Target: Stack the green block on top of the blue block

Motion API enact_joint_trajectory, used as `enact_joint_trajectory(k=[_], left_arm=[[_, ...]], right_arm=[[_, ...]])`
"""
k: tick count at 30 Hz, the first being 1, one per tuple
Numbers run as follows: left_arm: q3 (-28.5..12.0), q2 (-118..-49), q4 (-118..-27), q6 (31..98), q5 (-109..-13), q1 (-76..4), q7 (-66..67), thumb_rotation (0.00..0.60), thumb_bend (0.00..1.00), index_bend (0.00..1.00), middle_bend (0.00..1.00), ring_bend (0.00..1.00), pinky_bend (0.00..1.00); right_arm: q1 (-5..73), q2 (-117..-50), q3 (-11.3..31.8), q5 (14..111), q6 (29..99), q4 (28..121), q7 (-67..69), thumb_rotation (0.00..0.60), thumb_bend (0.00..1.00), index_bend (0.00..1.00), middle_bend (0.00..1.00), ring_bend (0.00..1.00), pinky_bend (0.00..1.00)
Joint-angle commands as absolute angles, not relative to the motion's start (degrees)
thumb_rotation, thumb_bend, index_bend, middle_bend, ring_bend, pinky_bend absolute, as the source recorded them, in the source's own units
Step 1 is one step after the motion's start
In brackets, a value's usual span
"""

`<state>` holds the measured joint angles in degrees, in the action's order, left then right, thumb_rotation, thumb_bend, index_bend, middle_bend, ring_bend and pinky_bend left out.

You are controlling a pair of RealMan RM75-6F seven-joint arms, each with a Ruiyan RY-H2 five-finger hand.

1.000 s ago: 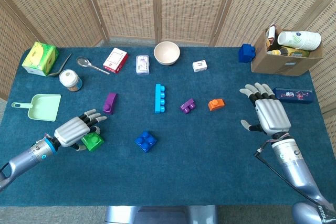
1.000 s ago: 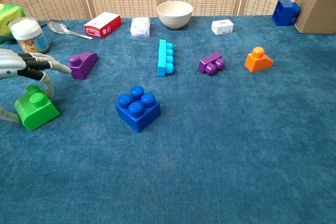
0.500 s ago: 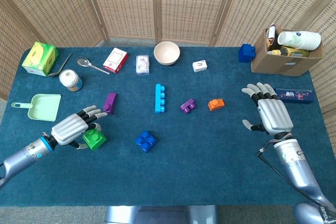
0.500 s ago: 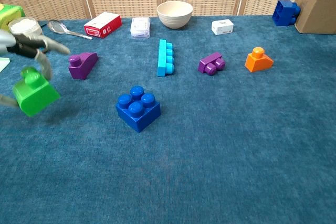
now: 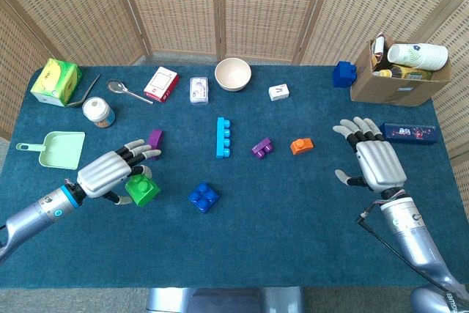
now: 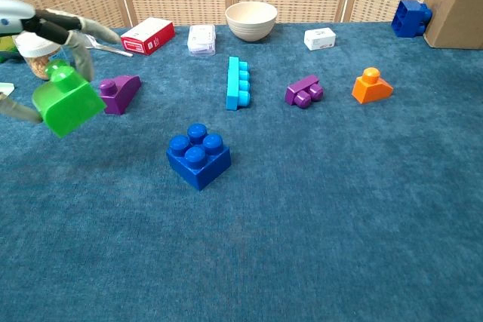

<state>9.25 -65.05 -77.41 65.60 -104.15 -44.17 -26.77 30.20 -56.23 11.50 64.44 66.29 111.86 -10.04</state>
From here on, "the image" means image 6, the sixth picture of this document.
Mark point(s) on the orange sloped one-stud block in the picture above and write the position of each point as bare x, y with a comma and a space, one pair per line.
368, 90

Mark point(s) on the beige bowl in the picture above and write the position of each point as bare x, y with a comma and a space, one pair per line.
251, 28

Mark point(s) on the metal spoon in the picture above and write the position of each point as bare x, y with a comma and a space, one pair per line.
113, 50

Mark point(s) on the cardboard box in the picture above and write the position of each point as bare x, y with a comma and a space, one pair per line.
456, 5

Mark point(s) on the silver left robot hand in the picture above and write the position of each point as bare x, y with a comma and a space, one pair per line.
15, 16

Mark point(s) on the clear plastic card case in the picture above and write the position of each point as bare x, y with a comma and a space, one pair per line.
202, 39

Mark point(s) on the green two-stud rounded block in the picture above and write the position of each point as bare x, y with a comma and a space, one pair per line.
68, 107

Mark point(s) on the light blue long block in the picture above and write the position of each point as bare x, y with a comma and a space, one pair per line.
232, 84

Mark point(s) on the teal blue table cloth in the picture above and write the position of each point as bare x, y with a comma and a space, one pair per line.
241, 224

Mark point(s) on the small white box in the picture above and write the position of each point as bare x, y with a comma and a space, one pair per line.
319, 39

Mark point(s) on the red and white box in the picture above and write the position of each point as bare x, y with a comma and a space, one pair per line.
147, 37

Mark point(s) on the light green dustpan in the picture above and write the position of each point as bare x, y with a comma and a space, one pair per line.
5, 87

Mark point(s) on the dark blue four-stud block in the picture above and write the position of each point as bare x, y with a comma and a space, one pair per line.
405, 20
196, 171

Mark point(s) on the purple sloped one-stud block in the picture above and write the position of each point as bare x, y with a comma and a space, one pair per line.
120, 97

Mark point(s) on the white-lidded snack jar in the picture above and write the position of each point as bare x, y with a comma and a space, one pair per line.
37, 50

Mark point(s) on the green yellow tissue box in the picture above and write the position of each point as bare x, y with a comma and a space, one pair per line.
5, 45

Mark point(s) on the small purple two-stud block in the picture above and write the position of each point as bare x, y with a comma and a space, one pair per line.
298, 90

